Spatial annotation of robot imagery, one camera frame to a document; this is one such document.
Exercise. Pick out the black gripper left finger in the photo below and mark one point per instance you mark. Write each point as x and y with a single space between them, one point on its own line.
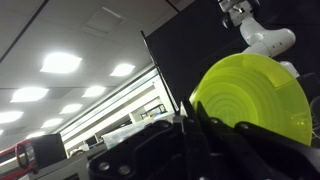
186 153

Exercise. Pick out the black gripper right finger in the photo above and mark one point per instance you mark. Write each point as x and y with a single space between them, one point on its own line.
253 153

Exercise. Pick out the yellow plastic bowl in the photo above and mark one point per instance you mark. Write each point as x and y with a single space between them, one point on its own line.
253 100

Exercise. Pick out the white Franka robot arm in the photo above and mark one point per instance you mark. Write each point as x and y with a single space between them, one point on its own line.
263 36

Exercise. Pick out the rectangular ceiling light panel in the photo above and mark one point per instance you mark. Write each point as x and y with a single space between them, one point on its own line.
29 94
94 91
122 70
61 63
71 109
10 117
51 123

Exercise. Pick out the black backdrop curtain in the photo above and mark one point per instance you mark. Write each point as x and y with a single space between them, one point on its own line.
200 33

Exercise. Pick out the black display screen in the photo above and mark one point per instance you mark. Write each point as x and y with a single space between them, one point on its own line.
48 151

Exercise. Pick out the ceiling air vent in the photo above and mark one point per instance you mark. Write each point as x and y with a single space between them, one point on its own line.
103 20

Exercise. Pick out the red metal frame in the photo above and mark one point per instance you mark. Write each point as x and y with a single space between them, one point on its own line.
20 156

